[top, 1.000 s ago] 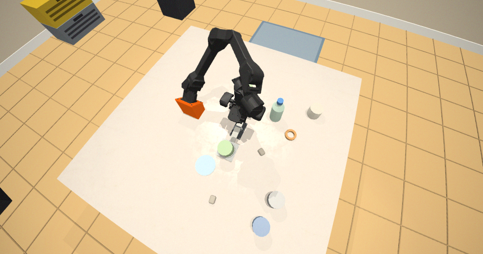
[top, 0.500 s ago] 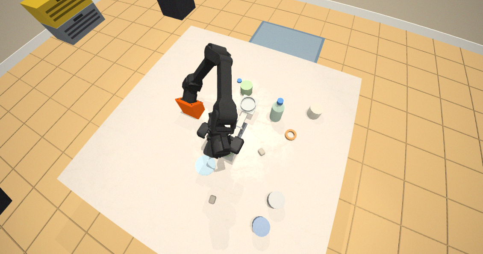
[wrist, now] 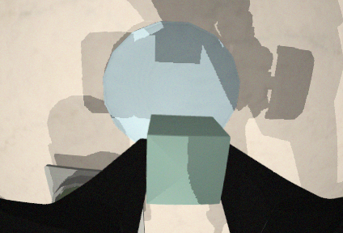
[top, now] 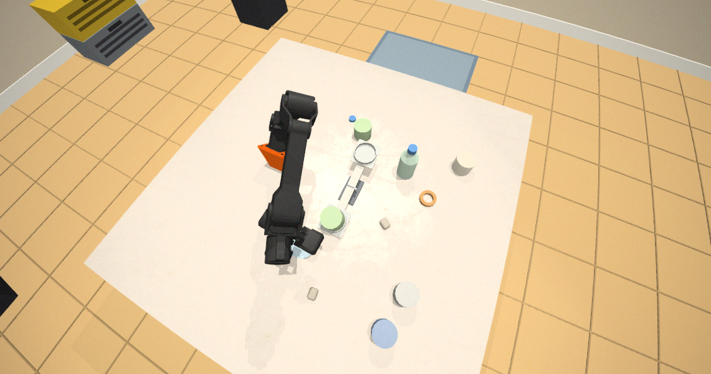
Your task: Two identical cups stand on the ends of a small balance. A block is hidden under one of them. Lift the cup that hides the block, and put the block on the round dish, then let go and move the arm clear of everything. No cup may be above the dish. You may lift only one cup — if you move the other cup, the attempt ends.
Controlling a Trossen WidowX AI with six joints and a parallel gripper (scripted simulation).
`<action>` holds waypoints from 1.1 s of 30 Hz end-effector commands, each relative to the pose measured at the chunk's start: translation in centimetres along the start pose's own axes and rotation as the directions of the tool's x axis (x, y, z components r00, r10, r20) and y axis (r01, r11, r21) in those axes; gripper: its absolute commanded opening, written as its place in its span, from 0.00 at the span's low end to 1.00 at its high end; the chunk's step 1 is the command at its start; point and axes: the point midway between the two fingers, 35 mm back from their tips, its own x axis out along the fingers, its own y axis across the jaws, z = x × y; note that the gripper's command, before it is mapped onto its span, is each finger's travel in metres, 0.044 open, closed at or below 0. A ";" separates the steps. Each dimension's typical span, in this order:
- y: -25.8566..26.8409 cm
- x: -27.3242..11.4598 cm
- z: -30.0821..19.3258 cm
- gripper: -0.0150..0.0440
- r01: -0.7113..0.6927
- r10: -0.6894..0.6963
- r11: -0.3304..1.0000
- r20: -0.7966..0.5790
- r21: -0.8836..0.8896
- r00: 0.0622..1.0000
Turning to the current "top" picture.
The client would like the orange ring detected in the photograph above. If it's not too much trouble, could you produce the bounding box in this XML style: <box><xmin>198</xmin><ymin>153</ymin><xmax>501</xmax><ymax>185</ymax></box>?
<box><xmin>419</xmin><ymin>190</ymin><xmax>437</xmax><ymax>207</ymax></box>

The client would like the green translucent cup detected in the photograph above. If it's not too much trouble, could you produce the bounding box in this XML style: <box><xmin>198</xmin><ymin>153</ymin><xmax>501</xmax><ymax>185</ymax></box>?
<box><xmin>354</xmin><ymin>118</ymin><xmax>372</xmax><ymax>141</ymax></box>
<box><xmin>320</xmin><ymin>207</ymin><xmax>345</xmax><ymax>231</ymax></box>

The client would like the cream cylinder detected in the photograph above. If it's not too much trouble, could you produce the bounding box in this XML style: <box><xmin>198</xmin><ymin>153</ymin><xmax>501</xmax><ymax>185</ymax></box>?
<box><xmin>393</xmin><ymin>281</ymin><xmax>420</xmax><ymax>308</ymax></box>
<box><xmin>451</xmin><ymin>151</ymin><xmax>477</xmax><ymax>176</ymax></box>

